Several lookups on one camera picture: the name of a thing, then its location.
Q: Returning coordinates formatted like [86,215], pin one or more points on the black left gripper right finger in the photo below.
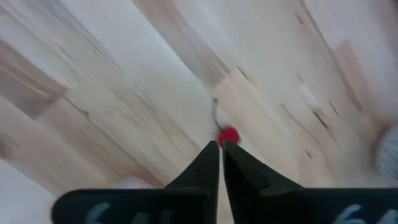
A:
[295,207]

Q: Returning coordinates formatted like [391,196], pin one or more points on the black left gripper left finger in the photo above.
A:
[140,207]

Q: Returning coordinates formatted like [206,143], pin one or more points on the red toy cherry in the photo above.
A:
[229,134]

